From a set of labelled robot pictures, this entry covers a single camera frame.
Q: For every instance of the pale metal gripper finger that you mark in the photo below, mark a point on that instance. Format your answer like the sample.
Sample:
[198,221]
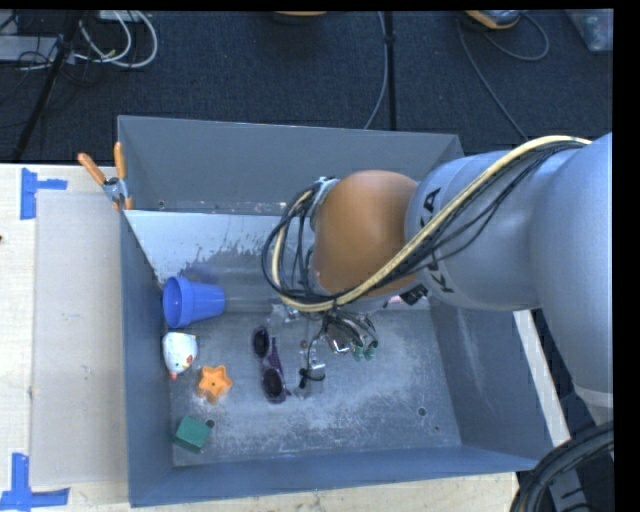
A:
[311,385]
[307,354]

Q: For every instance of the purple sunglasses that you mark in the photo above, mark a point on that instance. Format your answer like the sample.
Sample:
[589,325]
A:
[272,380]

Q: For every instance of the grey metal bin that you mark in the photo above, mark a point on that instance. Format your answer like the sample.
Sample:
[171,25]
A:
[350,425]

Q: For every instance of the orange star toy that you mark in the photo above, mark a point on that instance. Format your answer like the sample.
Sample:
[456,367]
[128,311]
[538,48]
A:
[214,383]

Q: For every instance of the blue plastic cup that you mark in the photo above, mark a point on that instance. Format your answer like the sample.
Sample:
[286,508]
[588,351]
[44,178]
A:
[192,302]

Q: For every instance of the dark green block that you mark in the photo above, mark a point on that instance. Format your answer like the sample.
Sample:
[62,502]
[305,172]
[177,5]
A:
[191,433]

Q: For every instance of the white toy chicken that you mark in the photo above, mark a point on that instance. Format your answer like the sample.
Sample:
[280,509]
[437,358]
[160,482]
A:
[177,352]

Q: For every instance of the pale flat board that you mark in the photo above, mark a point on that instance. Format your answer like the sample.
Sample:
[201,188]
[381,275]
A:
[75,325]

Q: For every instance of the black cylinder on white bracket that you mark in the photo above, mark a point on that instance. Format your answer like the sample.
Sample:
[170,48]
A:
[414,294]

